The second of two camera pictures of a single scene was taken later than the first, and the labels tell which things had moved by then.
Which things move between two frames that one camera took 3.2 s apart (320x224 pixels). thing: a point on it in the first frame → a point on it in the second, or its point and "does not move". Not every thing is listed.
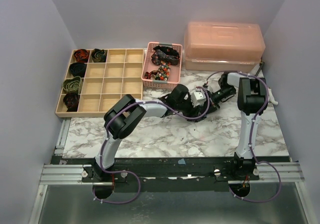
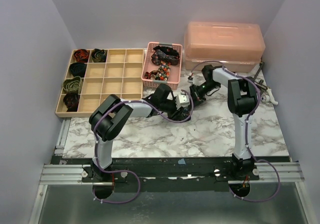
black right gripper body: (215, 97) → (196, 94)
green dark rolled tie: (99, 56) does not move
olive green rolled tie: (72, 85) does not move
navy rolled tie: (77, 69) does not move
